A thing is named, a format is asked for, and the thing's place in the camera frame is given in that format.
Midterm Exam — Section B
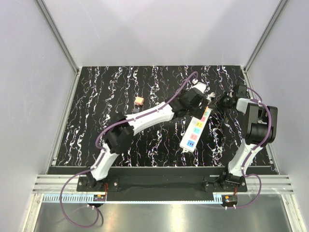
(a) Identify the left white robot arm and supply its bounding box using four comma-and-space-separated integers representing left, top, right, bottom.
86, 87, 209, 191

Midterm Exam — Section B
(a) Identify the orange connector board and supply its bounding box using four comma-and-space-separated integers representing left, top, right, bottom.
224, 195, 238, 203
93, 194, 106, 202

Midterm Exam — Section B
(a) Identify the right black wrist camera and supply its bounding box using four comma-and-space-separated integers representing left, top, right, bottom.
233, 84, 248, 99

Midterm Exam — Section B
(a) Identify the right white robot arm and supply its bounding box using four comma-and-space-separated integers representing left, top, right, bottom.
214, 94, 278, 192

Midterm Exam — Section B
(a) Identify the purple cable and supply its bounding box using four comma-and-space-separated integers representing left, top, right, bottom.
59, 72, 199, 228
223, 87, 272, 209

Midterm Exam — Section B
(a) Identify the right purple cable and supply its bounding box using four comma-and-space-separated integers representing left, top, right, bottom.
223, 87, 272, 209

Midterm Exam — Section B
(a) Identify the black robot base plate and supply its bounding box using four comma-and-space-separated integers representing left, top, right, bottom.
46, 165, 279, 202

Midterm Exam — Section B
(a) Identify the left orange connector board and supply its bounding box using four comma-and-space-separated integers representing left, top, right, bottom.
93, 194, 106, 202

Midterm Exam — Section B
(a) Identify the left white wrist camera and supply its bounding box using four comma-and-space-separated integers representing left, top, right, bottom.
192, 80, 207, 94

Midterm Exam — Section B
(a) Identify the right orange connector board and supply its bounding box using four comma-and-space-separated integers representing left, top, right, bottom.
224, 195, 238, 203

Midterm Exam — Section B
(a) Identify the silver aluminium rail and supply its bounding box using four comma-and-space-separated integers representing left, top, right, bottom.
32, 175, 293, 194

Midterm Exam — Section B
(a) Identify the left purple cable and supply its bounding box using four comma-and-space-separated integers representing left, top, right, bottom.
59, 72, 199, 228

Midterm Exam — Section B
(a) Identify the white power strip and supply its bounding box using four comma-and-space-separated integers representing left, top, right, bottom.
180, 107, 211, 153

